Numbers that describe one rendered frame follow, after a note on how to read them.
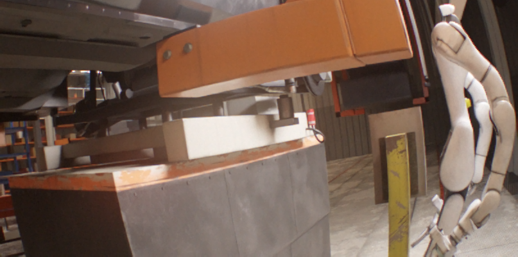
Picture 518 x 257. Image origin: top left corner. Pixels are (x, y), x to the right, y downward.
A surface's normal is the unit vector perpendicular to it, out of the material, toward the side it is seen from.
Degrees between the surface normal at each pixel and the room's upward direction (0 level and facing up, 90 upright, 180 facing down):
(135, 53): 97
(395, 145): 90
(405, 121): 90
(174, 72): 90
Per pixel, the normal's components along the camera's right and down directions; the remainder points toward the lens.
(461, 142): -0.50, 0.02
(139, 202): 0.88, -0.15
